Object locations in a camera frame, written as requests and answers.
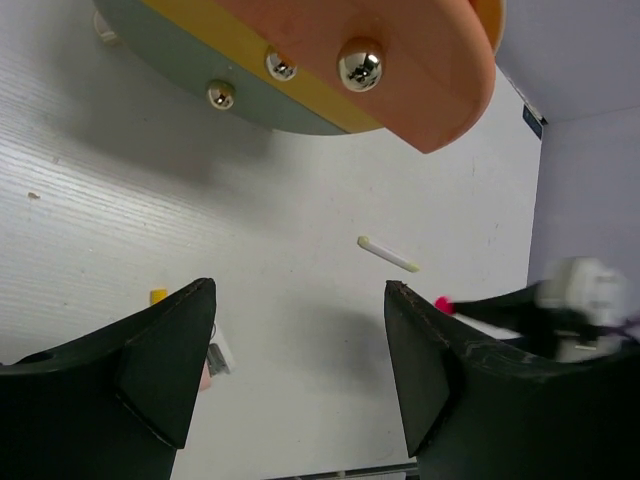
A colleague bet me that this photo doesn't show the blue label sticker right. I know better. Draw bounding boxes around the blue label sticker right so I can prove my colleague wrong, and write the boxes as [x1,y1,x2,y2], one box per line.
[522,104,543,140]

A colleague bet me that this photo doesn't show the pink silver binder clip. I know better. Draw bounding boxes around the pink silver binder clip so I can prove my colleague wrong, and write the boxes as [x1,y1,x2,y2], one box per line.
[199,324,236,392]

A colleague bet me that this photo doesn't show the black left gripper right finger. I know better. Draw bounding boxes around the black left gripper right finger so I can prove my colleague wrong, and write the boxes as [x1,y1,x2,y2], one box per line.
[384,281,639,479]

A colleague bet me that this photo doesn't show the white pen yellow cap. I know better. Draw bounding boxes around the white pen yellow cap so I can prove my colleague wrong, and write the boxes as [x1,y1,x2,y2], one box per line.
[357,236,420,273]

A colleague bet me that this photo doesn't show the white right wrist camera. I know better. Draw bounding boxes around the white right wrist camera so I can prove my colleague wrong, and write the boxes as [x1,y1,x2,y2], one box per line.
[536,257,639,362]

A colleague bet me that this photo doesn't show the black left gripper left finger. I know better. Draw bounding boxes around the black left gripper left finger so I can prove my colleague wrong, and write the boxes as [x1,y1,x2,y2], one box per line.
[1,278,216,479]

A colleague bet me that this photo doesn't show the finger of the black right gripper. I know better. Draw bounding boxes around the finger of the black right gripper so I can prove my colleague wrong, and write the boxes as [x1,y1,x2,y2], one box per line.
[452,282,561,359]

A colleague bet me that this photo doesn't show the beige orange round organizer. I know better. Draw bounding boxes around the beige orange round organizer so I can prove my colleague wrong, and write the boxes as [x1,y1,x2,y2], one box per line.
[94,0,506,153]

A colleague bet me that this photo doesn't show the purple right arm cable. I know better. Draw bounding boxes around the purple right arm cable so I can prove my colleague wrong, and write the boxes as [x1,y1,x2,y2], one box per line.
[607,314,640,341]

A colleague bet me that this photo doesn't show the pink highlighter marker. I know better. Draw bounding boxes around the pink highlighter marker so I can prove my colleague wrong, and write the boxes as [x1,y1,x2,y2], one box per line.
[434,296,455,316]

